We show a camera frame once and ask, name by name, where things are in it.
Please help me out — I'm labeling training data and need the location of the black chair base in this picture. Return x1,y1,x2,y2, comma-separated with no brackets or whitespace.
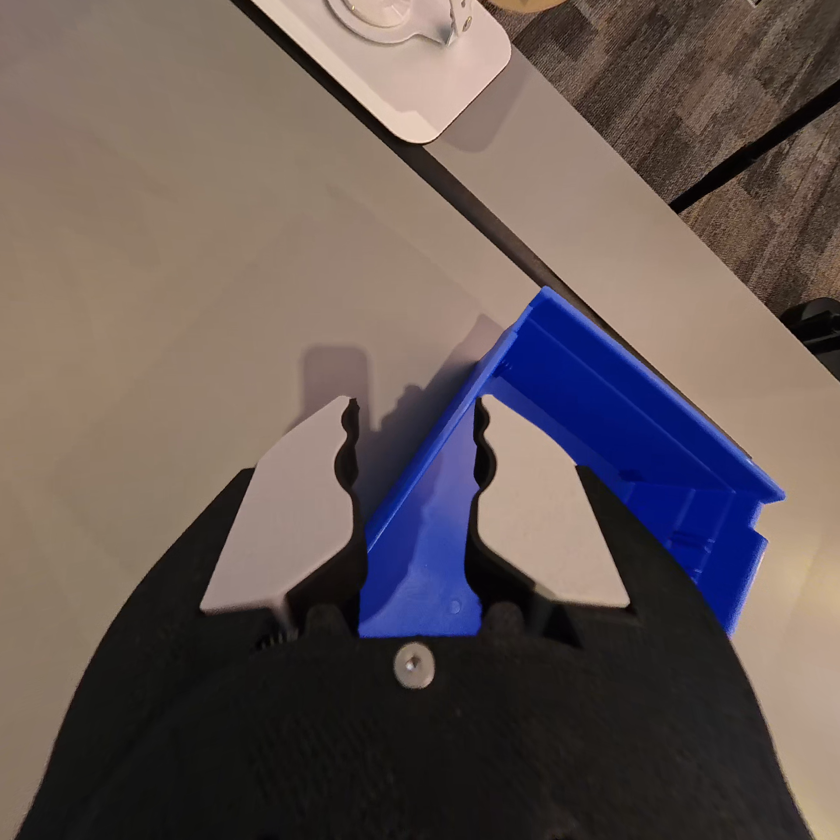
781,298,840,382

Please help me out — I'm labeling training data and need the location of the black table frame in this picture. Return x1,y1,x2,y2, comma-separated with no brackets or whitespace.
669,85,840,212

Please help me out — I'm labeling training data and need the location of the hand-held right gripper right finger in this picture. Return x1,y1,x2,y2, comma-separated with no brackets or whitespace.
462,395,634,611

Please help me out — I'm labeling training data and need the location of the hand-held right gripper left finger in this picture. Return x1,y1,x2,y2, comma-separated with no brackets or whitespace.
199,395,370,624

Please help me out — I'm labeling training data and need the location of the blue plastic bin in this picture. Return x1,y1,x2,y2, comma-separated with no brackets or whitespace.
357,287,786,641

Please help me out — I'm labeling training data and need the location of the white sign stand base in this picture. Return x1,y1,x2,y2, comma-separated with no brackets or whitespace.
252,0,513,143

